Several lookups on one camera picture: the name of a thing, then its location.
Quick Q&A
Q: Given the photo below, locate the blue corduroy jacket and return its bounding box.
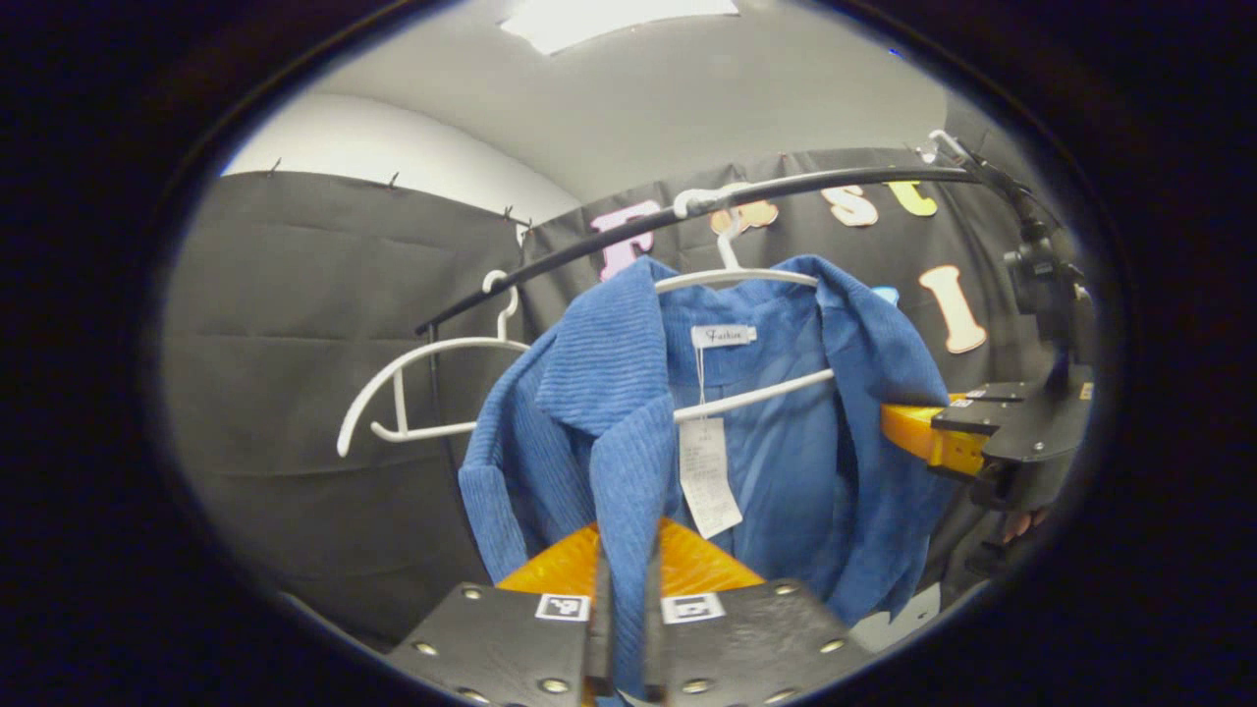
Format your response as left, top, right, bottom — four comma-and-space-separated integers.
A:
457, 253, 958, 707

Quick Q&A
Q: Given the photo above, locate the large ceiling light panel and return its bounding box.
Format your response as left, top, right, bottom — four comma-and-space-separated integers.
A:
499, 0, 739, 55

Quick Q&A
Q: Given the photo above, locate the white clothes hanger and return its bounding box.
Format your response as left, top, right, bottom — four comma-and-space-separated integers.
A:
337, 270, 531, 459
653, 183, 838, 425

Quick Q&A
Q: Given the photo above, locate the black backdrop cloth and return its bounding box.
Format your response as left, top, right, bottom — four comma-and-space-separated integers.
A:
162, 147, 1091, 654

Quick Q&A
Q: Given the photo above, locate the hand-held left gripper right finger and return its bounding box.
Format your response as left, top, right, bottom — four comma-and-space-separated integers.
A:
643, 517, 875, 707

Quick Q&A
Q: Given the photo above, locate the black metal clothes rack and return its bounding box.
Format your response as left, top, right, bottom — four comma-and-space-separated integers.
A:
412, 162, 1047, 482

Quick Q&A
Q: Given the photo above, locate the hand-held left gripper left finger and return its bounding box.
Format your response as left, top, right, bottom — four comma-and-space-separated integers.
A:
388, 520, 616, 707

